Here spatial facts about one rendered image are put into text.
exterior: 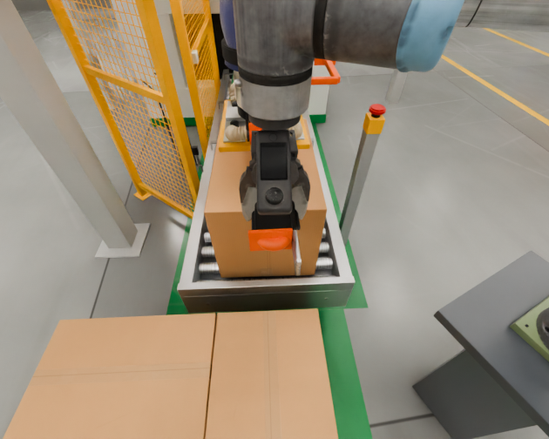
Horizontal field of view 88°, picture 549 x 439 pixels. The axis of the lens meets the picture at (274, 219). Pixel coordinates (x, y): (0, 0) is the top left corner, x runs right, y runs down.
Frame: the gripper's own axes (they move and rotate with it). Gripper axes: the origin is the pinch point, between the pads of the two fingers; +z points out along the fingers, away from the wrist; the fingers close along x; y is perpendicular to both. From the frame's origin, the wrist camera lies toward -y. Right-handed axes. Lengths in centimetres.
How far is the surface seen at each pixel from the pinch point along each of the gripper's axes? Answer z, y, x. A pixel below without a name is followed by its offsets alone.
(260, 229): -2.1, -4.1, 2.4
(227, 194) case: 27.4, 37.1, 14.1
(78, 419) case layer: 68, -19, 61
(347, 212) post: 80, 77, -46
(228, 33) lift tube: -16, 52, 10
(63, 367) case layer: 68, -4, 72
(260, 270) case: 62, 29, 4
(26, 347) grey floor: 123, 24, 133
